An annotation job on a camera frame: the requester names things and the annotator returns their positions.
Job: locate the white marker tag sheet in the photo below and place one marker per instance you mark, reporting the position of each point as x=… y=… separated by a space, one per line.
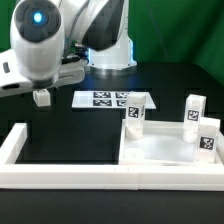
x=100 y=99

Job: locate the white U-shaped fence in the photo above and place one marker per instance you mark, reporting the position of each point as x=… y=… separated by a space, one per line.
x=164 y=176

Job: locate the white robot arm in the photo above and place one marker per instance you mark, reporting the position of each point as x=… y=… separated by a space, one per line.
x=52 y=41

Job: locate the white square table top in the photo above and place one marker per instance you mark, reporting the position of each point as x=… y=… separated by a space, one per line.
x=162 y=144

